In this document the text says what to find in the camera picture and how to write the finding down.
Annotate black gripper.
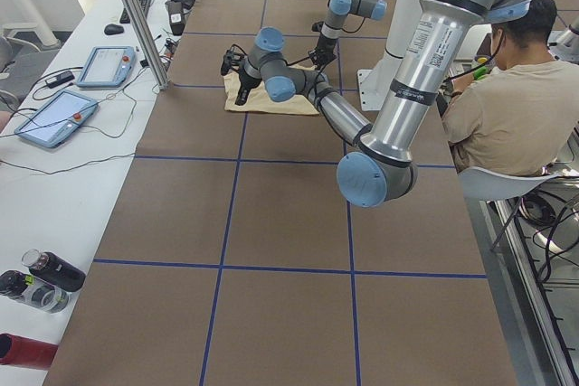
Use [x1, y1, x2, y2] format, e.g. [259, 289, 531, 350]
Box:
[308, 33, 337, 71]
[234, 68, 261, 106]

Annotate cream long-sleeve graphic shirt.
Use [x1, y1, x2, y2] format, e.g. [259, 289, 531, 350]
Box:
[223, 63, 323, 118]

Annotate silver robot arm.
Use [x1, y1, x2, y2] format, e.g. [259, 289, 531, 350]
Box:
[222, 0, 530, 207]
[308, 0, 387, 70]

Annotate white central mounting column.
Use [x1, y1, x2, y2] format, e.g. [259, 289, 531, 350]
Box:
[357, 0, 422, 111]

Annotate upper blue teach pendant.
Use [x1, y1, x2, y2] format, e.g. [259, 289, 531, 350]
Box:
[76, 46, 136, 89]

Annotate blue teach pendant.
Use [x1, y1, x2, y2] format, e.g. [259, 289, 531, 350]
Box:
[76, 46, 136, 89]
[14, 89, 99, 149]

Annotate black computer mouse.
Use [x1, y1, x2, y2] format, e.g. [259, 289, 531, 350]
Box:
[103, 24, 125, 36]

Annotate lower blue teach pendant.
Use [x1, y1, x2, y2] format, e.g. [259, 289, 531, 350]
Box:
[14, 89, 99, 149]

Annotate white plastic chair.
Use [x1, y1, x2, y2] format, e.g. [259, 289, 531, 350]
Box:
[459, 165, 562, 253]

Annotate seated person in beige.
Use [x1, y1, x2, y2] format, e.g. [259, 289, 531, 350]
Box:
[441, 0, 578, 176]

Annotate black drink bottle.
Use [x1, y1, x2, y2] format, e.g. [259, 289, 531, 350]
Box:
[21, 249, 86, 292]

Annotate clear drink bottle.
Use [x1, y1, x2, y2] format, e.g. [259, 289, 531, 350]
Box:
[1, 270, 69, 314]

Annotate red cylinder bottle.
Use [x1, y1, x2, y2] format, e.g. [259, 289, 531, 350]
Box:
[1, 333, 58, 371]

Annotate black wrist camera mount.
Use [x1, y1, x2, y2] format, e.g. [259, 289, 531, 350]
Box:
[311, 21, 324, 33]
[220, 43, 247, 76]

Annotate aluminium frame post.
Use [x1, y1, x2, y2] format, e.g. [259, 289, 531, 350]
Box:
[122, 0, 168, 90]

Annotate green handled screwdriver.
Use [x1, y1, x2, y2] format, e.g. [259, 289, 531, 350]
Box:
[472, 66, 490, 80]

